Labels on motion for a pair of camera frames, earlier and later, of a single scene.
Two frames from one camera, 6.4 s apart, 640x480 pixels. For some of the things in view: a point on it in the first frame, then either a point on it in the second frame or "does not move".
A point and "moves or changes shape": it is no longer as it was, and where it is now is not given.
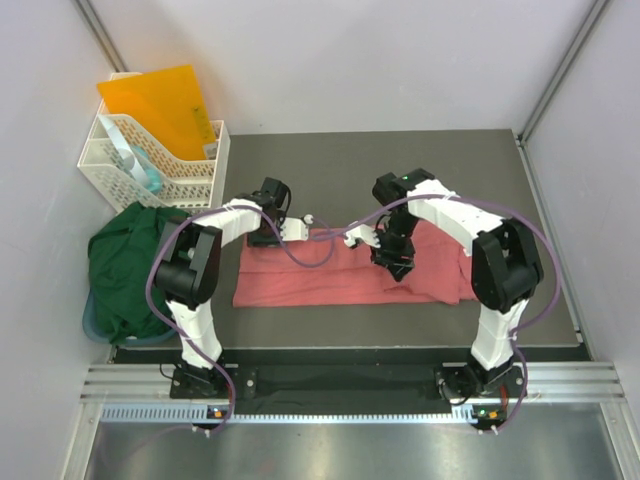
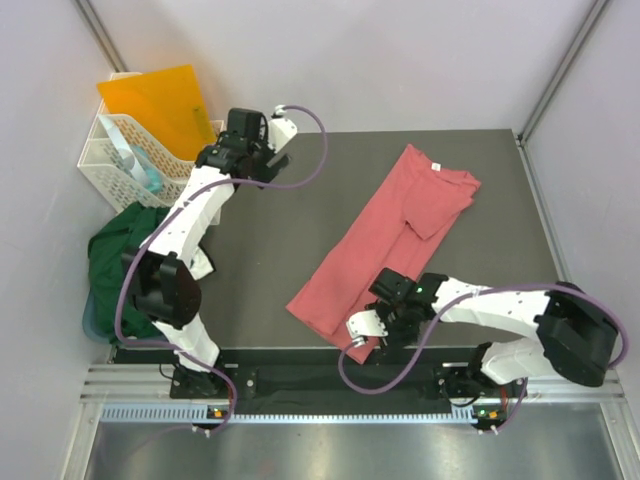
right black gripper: (391, 259) → (410, 336)
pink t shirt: (329, 270) moves or changes shape
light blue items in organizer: (135, 158) does not move
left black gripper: (253, 239) → (262, 172)
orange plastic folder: (167, 102) does not move
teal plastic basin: (91, 330) does not move
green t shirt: (122, 253) does not move
